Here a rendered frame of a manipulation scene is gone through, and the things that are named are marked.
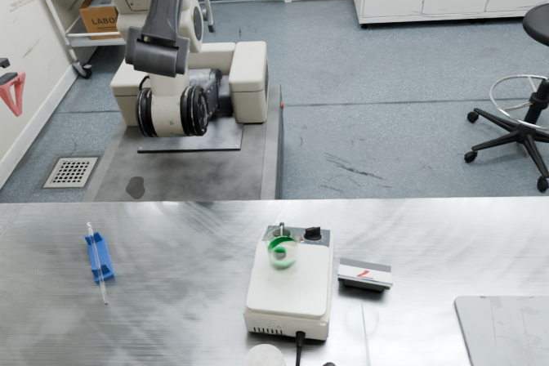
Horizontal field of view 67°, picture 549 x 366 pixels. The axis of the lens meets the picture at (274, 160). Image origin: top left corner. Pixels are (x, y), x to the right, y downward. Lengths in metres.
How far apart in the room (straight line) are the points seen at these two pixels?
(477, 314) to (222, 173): 0.98
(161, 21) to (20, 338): 0.59
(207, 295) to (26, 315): 0.32
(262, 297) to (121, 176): 1.04
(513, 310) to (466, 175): 1.32
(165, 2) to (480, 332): 0.76
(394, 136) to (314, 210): 1.37
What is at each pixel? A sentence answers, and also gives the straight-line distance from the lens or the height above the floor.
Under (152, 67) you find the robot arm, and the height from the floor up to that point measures 1.02.
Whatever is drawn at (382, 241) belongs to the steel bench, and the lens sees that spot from 0.82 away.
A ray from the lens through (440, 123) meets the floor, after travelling 2.31.
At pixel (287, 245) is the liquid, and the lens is 0.65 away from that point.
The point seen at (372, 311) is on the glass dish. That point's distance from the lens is 0.74.
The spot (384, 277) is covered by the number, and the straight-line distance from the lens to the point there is 0.75.
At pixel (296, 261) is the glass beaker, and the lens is 0.64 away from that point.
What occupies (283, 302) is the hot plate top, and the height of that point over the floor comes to 0.84.
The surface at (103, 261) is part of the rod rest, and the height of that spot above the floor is 0.76.
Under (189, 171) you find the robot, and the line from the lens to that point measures 1.53.
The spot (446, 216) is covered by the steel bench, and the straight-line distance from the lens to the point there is 0.88.
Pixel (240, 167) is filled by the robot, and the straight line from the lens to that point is 1.49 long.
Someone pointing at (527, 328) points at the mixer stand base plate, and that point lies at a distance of 0.79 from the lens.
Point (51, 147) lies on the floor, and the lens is 2.51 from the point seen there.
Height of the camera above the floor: 1.41
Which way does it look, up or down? 44 degrees down
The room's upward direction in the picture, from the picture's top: 5 degrees counter-clockwise
